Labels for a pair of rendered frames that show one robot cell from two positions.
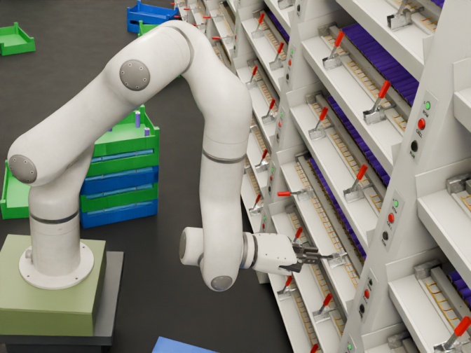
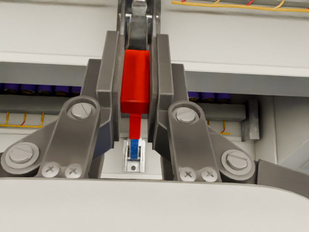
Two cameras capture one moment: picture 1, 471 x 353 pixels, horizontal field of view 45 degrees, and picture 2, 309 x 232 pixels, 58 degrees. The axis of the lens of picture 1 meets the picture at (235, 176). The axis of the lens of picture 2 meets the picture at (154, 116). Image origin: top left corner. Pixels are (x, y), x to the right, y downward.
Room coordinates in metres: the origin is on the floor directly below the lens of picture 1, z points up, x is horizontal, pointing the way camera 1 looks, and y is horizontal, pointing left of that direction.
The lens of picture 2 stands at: (1.02, -0.13, 0.64)
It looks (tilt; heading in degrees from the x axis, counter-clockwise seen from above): 57 degrees down; 278
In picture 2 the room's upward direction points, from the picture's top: 8 degrees clockwise
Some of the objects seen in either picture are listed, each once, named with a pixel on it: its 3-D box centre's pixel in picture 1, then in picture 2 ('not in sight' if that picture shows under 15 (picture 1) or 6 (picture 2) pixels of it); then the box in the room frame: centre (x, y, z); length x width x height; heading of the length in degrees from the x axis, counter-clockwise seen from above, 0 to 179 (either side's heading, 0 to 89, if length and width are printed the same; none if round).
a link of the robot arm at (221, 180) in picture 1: (220, 218); not in sight; (0.94, 0.02, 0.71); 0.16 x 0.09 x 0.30; 15
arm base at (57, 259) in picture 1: (55, 237); not in sight; (1.09, 0.44, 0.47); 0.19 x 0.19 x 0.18
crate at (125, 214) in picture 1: (114, 198); not in sight; (1.82, 0.48, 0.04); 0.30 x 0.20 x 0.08; 118
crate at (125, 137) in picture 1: (112, 130); not in sight; (1.82, 0.48, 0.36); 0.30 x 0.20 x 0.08; 118
